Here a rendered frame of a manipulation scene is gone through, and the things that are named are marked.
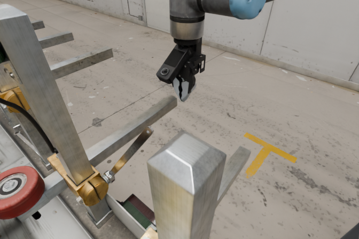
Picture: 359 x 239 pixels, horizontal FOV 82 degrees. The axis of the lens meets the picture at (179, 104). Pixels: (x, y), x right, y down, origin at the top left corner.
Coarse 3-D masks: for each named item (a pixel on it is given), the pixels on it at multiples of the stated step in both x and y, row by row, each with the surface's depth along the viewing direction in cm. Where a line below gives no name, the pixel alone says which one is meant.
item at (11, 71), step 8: (0, 64) 22; (8, 64) 23; (8, 72) 25; (16, 72) 24; (16, 80) 25; (8, 104) 25; (24, 112) 27; (32, 120) 28; (40, 128) 30; (48, 144) 31; (56, 152) 33
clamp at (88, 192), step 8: (48, 160) 43; (56, 160) 42; (56, 168) 41; (64, 176) 39; (96, 176) 40; (72, 184) 38; (80, 184) 38; (88, 184) 38; (96, 184) 38; (104, 184) 39; (80, 192) 38; (88, 192) 37; (96, 192) 39; (104, 192) 40; (80, 200) 38; (88, 200) 38; (96, 200) 39
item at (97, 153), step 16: (144, 112) 56; (160, 112) 58; (128, 128) 51; (144, 128) 55; (96, 144) 47; (112, 144) 47; (96, 160) 45; (48, 176) 40; (48, 192) 39; (32, 208) 37
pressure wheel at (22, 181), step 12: (12, 168) 37; (24, 168) 36; (0, 180) 35; (12, 180) 34; (24, 180) 35; (36, 180) 35; (0, 192) 33; (12, 192) 33; (24, 192) 33; (36, 192) 34; (0, 204) 31; (12, 204) 32; (24, 204) 33; (0, 216) 32; (12, 216) 33; (36, 216) 40
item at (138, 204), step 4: (132, 196) 54; (128, 200) 53; (132, 200) 53; (136, 200) 53; (136, 204) 52; (140, 204) 52; (140, 208) 51; (144, 208) 51; (148, 208) 51; (144, 212) 50; (148, 212) 50; (152, 212) 50; (148, 216) 50; (152, 216) 50; (152, 220) 49
